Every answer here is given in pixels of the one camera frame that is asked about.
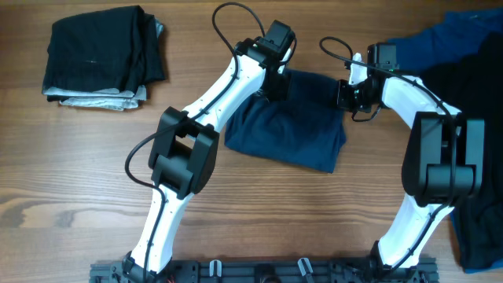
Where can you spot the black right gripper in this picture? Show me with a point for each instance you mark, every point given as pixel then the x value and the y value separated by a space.
pixel 342 100

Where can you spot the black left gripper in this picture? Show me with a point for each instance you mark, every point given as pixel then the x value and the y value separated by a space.
pixel 282 91

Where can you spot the blue denim shorts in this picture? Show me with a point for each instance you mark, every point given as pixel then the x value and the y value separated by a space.
pixel 305 129

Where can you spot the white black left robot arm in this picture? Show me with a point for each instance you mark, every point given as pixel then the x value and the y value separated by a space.
pixel 185 146

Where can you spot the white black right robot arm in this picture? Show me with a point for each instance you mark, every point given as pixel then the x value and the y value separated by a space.
pixel 443 164

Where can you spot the black t-shirt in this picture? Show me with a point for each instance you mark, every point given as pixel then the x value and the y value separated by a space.
pixel 474 85

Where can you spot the blue t-shirt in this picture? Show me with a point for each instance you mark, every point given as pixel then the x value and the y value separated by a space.
pixel 459 35

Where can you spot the black folded garment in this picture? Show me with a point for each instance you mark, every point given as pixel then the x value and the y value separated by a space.
pixel 98 47

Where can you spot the grey folded garment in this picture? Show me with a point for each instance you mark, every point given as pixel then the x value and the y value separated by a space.
pixel 114 100

